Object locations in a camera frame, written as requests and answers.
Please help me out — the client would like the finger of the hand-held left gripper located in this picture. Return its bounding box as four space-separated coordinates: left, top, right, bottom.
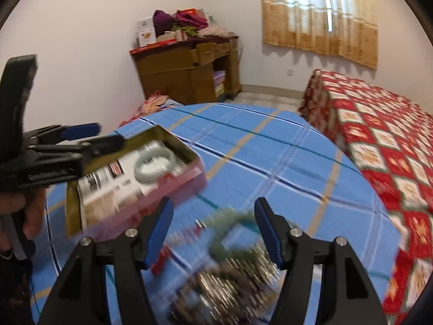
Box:
27 123 102 146
29 134 124 168

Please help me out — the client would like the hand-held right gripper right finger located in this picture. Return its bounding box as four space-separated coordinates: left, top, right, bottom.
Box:
254 196 388 325

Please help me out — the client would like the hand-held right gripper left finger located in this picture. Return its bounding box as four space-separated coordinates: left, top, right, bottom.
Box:
37 196 175 325

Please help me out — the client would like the pink and gold tin box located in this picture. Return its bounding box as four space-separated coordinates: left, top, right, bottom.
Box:
66 125 208 239

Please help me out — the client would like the dark green bangle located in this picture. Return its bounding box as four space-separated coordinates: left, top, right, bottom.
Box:
208 209 268 262

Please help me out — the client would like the pile of bead jewelry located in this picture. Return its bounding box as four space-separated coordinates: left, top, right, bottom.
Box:
169 244 282 325

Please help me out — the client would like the person's left hand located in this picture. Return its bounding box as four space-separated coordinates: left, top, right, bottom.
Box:
0 187 47 244

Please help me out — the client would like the pale jade bangle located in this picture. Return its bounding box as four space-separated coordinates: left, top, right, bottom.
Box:
135 144 176 183

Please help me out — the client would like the pile of colourful clothes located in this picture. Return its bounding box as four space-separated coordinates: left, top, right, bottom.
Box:
120 91 185 126

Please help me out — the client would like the blue plaid tablecloth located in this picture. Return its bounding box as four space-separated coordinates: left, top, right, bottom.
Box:
30 102 403 325

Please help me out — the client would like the brown wooden desk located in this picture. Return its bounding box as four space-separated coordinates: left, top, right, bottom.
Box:
129 37 242 105

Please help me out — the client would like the flat red box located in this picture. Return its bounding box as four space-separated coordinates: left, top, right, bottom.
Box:
129 39 177 55

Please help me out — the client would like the white carton with orange picture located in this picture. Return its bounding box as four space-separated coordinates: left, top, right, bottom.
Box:
137 18 157 47

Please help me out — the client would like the small beige box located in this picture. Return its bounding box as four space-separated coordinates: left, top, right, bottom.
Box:
157 30 185 43

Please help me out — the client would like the folded pink cloth stack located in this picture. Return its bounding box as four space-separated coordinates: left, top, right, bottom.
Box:
213 70 227 97

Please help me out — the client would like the purple cloth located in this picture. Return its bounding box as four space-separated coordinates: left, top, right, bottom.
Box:
153 9 176 36

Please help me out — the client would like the olive green cloth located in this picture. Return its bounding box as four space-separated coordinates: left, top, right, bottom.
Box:
172 24 198 37

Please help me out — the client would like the bed with red quilt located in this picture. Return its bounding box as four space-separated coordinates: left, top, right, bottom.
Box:
298 69 433 325

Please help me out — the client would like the magenta cloth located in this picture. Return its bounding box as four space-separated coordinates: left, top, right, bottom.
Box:
172 8 208 29

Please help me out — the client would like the beige cloth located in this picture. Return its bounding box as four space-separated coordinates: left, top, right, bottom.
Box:
198 25 237 38

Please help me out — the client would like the beige patterned curtain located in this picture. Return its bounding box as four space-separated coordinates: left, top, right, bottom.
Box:
259 0 379 70

